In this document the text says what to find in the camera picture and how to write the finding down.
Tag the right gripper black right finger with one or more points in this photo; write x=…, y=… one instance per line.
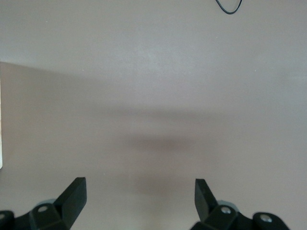
x=204, y=203

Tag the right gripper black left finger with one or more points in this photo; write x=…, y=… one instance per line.
x=69, y=206

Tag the light wooden drawer cabinet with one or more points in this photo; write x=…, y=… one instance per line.
x=1, y=107

